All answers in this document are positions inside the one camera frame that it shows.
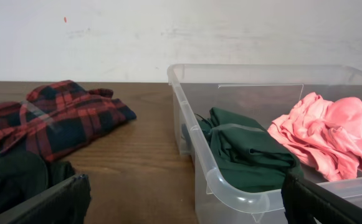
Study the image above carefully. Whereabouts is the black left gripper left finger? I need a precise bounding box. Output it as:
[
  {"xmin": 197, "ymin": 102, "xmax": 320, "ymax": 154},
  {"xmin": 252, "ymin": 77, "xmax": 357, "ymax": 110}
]
[{"xmin": 0, "ymin": 174, "xmax": 91, "ymax": 224}]

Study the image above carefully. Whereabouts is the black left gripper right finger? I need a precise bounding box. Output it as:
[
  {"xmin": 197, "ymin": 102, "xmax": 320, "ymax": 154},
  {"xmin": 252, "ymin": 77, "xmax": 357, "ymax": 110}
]
[{"xmin": 281, "ymin": 172, "xmax": 362, "ymax": 224}]

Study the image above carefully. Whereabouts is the pink garment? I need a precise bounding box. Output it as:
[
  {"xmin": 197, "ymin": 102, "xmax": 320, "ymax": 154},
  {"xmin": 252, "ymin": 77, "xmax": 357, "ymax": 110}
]
[{"xmin": 268, "ymin": 92, "xmax": 362, "ymax": 182}]

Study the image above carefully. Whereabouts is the dark green garment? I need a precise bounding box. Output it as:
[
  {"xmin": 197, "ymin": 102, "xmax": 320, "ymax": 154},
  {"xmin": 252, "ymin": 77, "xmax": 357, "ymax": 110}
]
[{"xmin": 195, "ymin": 107, "xmax": 303, "ymax": 193}]

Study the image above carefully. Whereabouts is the clear plastic storage container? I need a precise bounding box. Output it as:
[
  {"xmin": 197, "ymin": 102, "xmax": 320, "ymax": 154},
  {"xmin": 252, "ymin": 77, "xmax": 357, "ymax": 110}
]
[{"xmin": 167, "ymin": 64, "xmax": 362, "ymax": 224}]

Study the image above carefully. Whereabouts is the black crumpled garment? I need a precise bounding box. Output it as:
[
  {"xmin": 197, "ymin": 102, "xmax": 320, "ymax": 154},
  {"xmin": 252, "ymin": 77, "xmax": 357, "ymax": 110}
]
[{"xmin": 0, "ymin": 151, "xmax": 75, "ymax": 214}]

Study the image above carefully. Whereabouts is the red plaid flannel shirt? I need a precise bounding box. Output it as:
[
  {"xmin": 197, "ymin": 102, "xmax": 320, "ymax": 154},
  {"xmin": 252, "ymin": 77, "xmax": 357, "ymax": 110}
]
[{"xmin": 0, "ymin": 80, "xmax": 136, "ymax": 162}]

